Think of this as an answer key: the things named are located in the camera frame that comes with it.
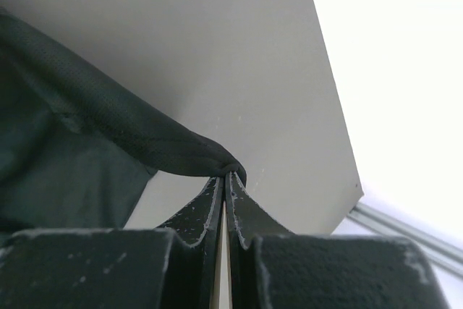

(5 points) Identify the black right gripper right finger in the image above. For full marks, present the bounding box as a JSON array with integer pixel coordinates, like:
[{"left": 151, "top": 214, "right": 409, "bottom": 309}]
[{"left": 224, "top": 172, "right": 298, "bottom": 308}]

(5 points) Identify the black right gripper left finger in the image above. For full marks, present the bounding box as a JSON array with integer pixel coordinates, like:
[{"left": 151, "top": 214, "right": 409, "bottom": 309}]
[{"left": 155, "top": 178, "right": 221, "bottom": 308}]

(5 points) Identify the black t shirt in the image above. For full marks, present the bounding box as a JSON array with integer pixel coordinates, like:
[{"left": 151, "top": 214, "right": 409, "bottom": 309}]
[{"left": 1, "top": 11, "right": 247, "bottom": 239}]

